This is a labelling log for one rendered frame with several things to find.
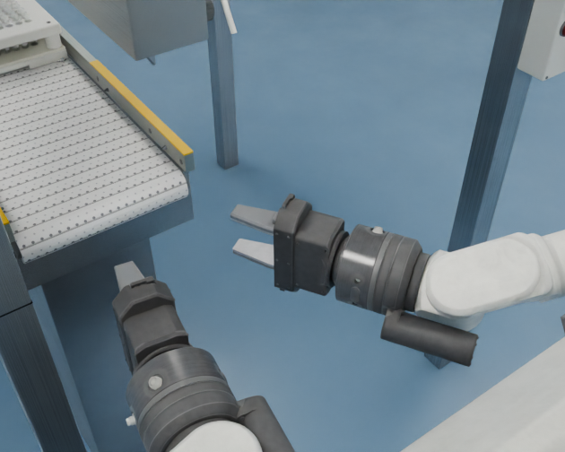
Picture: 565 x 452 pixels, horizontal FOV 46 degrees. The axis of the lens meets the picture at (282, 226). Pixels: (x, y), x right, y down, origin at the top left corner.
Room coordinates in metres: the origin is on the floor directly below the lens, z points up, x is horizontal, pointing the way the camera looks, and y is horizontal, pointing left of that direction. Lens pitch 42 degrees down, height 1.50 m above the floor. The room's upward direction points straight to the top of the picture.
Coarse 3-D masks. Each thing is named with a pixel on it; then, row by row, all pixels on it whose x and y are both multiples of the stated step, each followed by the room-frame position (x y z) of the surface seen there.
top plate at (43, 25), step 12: (24, 0) 1.26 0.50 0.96; (36, 12) 1.20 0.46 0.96; (24, 24) 1.15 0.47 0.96; (36, 24) 1.15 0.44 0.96; (48, 24) 1.15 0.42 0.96; (0, 36) 1.10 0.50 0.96; (12, 36) 1.11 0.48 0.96; (24, 36) 1.12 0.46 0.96; (36, 36) 1.13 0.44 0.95; (48, 36) 1.14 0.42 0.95; (0, 48) 1.09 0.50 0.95
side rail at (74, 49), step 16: (64, 32) 1.19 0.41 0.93; (80, 48) 1.13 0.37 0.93; (80, 64) 1.12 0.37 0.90; (96, 80) 1.06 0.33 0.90; (112, 96) 1.01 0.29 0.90; (128, 112) 0.95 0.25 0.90; (144, 128) 0.91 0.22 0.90; (160, 144) 0.86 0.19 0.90; (176, 160) 0.82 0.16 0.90; (192, 160) 0.80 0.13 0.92
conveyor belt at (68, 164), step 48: (0, 96) 1.02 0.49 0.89; (48, 96) 1.02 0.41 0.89; (96, 96) 1.02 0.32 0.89; (0, 144) 0.88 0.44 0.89; (48, 144) 0.88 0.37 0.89; (96, 144) 0.88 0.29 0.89; (144, 144) 0.88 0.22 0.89; (0, 192) 0.76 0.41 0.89; (48, 192) 0.76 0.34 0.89; (96, 192) 0.76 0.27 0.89; (144, 192) 0.76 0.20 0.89; (48, 240) 0.67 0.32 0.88
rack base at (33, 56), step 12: (12, 48) 1.15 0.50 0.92; (24, 48) 1.15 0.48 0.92; (36, 48) 1.15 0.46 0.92; (48, 48) 1.15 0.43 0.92; (60, 48) 1.15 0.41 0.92; (0, 60) 1.10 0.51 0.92; (12, 60) 1.10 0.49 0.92; (24, 60) 1.11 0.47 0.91; (36, 60) 1.12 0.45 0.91; (48, 60) 1.14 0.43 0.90; (0, 72) 1.08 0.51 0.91
